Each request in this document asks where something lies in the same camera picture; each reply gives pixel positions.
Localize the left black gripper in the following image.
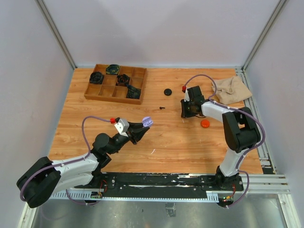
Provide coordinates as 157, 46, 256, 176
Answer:
107, 121, 150, 155

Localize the purple earbud charging case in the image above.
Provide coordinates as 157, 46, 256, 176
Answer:
142, 116, 153, 127

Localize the black round charging case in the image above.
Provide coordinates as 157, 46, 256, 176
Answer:
163, 88, 172, 96

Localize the orange earbud charging case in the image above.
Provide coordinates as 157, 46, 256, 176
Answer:
200, 120, 210, 128

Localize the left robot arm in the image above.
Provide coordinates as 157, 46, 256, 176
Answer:
16, 117, 153, 208

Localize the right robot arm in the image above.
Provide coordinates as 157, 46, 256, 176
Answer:
181, 86, 261, 190

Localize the dark green rolled sock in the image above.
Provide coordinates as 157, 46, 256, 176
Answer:
126, 85, 141, 99

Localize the wooden compartment tray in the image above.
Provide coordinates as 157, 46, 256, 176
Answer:
84, 64, 148, 105

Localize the beige cloth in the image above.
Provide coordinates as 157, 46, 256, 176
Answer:
211, 76, 252, 105

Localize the black orange rolled sock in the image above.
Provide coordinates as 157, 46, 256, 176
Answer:
116, 74, 130, 86

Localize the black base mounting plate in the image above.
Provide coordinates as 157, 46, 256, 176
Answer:
76, 172, 244, 200

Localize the green yellow rolled sock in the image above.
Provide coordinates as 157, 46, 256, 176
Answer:
106, 64, 121, 75

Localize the black rolled sock left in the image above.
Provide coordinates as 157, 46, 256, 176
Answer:
89, 71, 104, 85

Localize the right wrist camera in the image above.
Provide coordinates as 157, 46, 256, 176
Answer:
184, 88, 190, 102

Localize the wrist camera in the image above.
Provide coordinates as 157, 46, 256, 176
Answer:
184, 88, 190, 102
114, 118, 130, 137

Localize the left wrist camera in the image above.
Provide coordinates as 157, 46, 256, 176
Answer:
114, 118, 130, 137

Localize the aluminium frame post right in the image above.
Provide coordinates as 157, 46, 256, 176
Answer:
241, 0, 289, 72

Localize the aluminium frame post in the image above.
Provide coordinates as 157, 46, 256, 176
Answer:
241, 0, 289, 72
35, 0, 77, 70

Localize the aluminium frame post left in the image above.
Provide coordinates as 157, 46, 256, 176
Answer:
35, 0, 77, 70

